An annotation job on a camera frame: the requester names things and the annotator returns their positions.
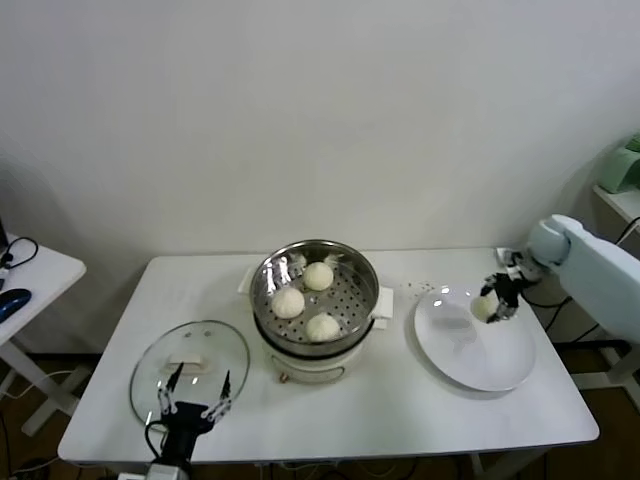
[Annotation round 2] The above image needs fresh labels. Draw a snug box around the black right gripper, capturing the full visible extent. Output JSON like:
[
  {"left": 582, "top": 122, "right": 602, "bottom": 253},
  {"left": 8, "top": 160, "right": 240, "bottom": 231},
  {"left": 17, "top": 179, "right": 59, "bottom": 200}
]
[{"left": 482, "top": 275, "right": 521, "bottom": 326}]

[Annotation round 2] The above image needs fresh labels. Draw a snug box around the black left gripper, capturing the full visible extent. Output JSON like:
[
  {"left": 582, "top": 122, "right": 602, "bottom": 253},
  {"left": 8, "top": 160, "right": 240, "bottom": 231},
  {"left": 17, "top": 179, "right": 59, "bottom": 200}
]
[{"left": 156, "top": 362, "right": 232, "bottom": 465}]

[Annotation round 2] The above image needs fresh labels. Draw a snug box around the white steamed baozi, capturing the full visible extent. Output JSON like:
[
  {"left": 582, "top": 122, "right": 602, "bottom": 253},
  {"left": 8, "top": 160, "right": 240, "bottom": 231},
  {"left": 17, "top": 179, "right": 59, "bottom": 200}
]
[
  {"left": 271, "top": 288, "right": 306, "bottom": 320},
  {"left": 472, "top": 295, "right": 499, "bottom": 321},
  {"left": 302, "top": 261, "right": 335, "bottom": 292},
  {"left": 304, "top": 313, "right": 341, "bottom": 344}
]

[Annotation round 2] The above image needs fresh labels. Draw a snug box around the stainless steel steamer basket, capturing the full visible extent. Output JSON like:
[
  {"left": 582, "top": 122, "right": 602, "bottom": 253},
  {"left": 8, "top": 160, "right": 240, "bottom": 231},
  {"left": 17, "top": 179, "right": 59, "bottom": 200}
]
[{"left": 237, "top": 239, "right": 397, "bottom": 359}]

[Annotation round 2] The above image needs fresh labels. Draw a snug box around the glass pot lid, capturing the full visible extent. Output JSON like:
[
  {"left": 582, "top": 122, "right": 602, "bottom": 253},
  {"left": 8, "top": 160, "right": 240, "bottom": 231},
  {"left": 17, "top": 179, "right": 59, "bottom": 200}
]
[{"left": 128, "top": 319, "right": 251, "bottom": 435}]

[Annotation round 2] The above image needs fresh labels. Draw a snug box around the white round plate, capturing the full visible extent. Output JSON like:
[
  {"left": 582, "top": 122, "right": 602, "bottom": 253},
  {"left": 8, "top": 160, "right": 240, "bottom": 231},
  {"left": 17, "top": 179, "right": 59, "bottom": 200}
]
[{"left": 413, "top": 285, "right": 537, "bottom": 393}]

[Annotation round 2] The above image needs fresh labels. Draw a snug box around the white electric cooker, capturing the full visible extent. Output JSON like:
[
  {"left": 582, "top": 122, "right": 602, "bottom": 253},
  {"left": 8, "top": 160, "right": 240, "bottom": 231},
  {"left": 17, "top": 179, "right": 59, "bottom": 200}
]
[{"left": 254, "top": 309, "right": 391, "bottom": 386}]

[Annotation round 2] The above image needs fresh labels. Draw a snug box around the white shelf board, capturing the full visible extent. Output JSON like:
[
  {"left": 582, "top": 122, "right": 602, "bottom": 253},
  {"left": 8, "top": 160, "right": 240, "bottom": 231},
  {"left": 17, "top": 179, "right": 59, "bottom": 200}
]
[{"left": 593, "top": 183, "right": 640, "bottom": 224}]

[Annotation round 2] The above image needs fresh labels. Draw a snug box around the pale green plastic object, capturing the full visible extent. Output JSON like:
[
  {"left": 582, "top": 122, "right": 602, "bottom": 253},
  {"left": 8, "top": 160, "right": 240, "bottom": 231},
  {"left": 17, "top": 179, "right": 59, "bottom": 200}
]
[{"left": 598, "top": 133, "right": 640, "bottom": 195}]

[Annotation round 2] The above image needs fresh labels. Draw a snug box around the white side table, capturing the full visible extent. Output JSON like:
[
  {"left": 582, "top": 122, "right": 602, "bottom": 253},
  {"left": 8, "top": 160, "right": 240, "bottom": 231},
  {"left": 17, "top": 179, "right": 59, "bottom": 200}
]
[{"left": 0, "top": 232, "right": 87, "bottom": 436}]

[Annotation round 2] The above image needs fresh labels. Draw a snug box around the blue computer mouse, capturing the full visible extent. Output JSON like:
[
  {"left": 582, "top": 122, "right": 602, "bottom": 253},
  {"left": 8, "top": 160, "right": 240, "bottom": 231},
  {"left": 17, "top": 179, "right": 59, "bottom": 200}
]
[{"left": 0, "top": 288, "right": 32, "bottom": 321}]

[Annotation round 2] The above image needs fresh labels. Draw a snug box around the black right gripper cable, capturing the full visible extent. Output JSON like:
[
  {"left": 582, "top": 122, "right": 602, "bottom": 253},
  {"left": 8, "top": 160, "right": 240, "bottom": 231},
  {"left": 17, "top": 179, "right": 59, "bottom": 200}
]
[{"left": 517, "top": 292, "right": 574, "bottom": 309}]

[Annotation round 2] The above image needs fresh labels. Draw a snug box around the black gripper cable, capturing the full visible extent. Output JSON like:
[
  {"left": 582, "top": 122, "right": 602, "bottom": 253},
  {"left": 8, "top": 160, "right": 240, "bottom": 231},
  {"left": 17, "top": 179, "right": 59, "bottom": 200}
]
[
  {"left": 517, "top": 292, "right": 574, "bottom": 309},
  {"left": 143, "top": 421, "right": 169, "bottom": 459}
]

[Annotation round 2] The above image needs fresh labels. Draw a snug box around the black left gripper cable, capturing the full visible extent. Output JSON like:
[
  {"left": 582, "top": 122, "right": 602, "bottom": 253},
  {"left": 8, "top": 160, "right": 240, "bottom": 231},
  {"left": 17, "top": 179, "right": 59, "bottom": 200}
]
[{"left": 143, "top": 421, "right": 169, "bottom": 459}]

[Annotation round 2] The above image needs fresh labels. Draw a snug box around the white floor cable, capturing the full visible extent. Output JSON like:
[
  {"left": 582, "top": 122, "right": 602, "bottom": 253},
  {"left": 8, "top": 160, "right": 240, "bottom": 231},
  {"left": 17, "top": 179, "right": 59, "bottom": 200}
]
[{"left": 0, "top": 367, "right": 91, "bottom": 401}]

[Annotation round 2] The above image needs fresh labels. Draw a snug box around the white and black power cable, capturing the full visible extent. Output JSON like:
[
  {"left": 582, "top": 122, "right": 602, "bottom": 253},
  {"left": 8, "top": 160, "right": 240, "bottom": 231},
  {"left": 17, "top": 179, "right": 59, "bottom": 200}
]
[{"left": 612, "top": 216, "right": 640, "bottom": 249}]

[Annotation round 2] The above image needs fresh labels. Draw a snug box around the white table leg frame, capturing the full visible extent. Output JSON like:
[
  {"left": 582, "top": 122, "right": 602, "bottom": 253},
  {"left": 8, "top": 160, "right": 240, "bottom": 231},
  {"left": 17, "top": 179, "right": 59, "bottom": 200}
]
[{"left": 469, "top": 447, "right": 546, "bottom": 480}]

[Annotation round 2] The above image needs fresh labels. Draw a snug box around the thin black cable loop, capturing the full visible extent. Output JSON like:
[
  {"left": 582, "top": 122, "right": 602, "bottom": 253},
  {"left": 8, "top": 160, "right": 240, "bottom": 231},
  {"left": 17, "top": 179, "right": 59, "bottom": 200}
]
[{"left": 0, "top": 235, "right": 40, "bottom": 274}]

